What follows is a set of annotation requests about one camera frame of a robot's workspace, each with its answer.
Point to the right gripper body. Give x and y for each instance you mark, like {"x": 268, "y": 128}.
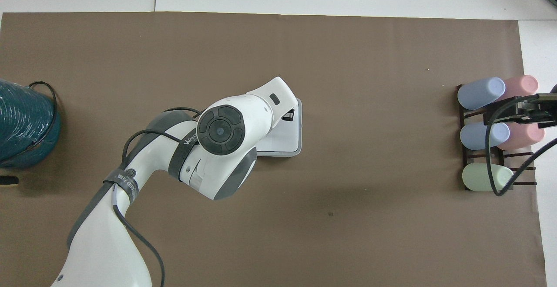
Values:
{"x": 546, "y": 109}

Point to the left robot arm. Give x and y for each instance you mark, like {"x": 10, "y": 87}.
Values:
{"x": 243, "y": 117}

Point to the pink cup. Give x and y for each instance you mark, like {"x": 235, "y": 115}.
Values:
{"x": 524, "y": 138}
{"x": 522, "y": 86}

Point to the blue cup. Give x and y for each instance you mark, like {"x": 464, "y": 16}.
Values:
{"x": 481, "y": 136}
{"x": 478, "y": 94}

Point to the dark wooden cup rack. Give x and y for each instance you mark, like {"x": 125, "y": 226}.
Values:
{"x": 464, "y": 156}

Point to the green cup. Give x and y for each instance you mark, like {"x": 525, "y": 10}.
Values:
{"x": 478, "y": 177}

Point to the white grey flat device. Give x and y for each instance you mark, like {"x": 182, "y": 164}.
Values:
{"x": 287, "y": 141}

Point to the teal woven basket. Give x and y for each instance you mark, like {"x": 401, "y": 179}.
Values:
{"x": 21, "y": 121}

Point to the black stand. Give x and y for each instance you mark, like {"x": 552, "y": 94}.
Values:
{"x": 8, "y": 180}

